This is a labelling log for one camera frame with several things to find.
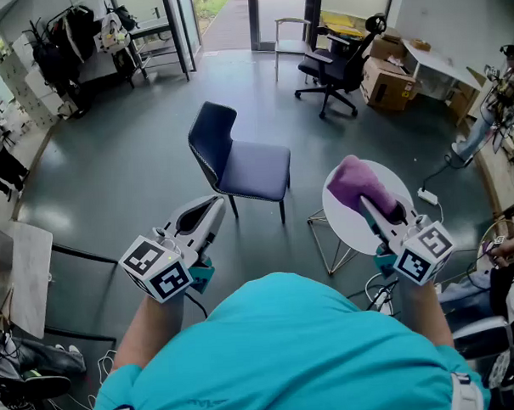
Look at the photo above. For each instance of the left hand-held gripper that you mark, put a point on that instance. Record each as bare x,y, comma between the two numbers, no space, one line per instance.
200,228

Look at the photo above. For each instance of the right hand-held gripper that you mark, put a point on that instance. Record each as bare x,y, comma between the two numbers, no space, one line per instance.
424,243

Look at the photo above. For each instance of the navy blue upholstered chair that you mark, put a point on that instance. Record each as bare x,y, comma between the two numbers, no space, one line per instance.
255,168

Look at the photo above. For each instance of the purple cloth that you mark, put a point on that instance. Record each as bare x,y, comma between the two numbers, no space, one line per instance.
358,180

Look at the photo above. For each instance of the person's right forearm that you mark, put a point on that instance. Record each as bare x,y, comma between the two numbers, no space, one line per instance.
423,311

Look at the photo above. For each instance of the person's left forearm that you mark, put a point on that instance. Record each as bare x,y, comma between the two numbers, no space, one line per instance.
156,323

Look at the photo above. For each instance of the black office chair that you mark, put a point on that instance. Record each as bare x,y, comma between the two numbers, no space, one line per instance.
332,71

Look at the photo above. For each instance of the white power strip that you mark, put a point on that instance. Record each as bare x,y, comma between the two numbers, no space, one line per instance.
427,196
383,300

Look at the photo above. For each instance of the round white side table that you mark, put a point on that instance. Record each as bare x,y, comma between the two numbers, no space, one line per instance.
347,225

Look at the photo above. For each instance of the person's teal shirt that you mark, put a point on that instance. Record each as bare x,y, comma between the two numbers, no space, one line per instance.
280,352

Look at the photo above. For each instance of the large cardboard box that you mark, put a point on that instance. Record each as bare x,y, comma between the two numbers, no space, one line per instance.
385,84

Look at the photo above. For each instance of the marble top table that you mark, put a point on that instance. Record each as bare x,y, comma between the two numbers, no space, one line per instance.
28,278

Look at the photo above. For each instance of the white rectangular table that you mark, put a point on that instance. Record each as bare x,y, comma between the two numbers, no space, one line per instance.
435,62

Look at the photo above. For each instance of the small cardboard box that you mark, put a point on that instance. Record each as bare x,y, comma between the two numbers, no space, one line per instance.
386,47

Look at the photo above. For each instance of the light wooden armchair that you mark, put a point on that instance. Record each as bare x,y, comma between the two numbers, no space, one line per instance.
290,47

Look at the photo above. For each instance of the white tote bag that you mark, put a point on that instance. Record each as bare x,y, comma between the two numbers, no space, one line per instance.
111,34

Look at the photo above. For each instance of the white locker cabinet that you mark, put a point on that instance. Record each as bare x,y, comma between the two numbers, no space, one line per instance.
31,91

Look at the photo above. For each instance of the coat rack with black clothing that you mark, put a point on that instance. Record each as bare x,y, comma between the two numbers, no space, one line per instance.
69,46

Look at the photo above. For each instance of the black backpack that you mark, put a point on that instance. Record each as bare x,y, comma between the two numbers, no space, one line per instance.
125,16

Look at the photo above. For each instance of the yellow packages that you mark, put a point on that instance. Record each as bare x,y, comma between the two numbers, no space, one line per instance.
338,24

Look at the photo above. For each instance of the black metal frame bench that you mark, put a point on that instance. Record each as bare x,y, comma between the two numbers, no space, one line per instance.
78,256

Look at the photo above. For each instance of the black metal frame table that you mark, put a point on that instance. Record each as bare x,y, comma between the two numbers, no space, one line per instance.
164,34

